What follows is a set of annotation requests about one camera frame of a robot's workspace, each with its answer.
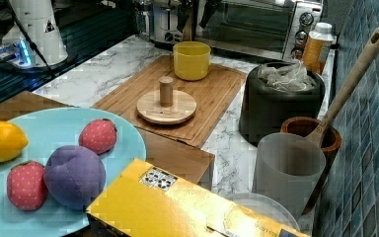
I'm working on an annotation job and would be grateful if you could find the upper strawberry toy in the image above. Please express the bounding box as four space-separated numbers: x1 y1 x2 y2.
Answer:
79 118 117 154

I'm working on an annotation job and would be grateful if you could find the yellow lemon toy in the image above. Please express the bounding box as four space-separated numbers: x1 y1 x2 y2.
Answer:
0 121 29 163

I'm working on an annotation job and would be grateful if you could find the yellow cup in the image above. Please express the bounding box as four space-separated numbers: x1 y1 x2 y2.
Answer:
173 41 211 81

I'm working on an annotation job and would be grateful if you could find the black round container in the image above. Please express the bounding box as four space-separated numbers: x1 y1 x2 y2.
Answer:
239 65 326 146

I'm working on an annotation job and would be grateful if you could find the light blue plate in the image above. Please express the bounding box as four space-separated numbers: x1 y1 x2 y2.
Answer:
0 108 146 237

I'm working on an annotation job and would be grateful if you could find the brown wooden utensil holder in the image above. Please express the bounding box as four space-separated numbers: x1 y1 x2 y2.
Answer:
280 117 342 214

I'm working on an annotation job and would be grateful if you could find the silver toaster oven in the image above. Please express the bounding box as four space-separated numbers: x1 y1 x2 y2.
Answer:
194 0 324 61

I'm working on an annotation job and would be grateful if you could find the wooden spoon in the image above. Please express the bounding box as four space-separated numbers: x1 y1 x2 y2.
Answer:
306 27 379 147

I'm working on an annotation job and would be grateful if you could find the purple plush fruit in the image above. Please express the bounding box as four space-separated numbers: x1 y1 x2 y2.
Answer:
44 145 106 210

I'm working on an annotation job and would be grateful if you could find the pile of tea bags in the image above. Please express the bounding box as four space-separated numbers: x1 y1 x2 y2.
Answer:
258 63 317 92

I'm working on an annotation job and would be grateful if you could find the lower strawberry toy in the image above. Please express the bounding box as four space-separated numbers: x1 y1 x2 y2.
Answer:
7 161 47 211

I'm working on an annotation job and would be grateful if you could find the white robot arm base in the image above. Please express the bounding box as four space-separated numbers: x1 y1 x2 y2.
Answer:
0 0 77 73

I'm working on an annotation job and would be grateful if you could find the frosted translucent cup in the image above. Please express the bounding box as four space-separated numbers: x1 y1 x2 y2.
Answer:
252 132 326 219

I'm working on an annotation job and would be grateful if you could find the yellow cardboard box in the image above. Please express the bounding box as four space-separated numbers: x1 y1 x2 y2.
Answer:
87 159 309 237

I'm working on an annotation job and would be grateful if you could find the silver toaster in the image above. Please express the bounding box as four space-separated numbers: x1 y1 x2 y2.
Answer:
133 0 192 44

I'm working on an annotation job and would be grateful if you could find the orange juice bottle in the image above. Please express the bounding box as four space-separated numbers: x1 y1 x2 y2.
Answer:
302 22 334 74

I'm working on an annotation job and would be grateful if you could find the round wooden stand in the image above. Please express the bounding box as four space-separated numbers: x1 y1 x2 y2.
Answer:
136 76 197 124

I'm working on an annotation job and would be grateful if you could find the strawberry toy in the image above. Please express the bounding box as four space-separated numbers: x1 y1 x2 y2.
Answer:
7 161 47 211
79 118 117 154

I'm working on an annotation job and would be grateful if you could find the bamboo cutting board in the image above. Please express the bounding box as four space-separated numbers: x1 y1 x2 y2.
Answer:
93 55 246 147

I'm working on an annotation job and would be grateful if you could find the black cable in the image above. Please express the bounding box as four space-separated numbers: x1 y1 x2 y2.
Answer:
3 0 58 80

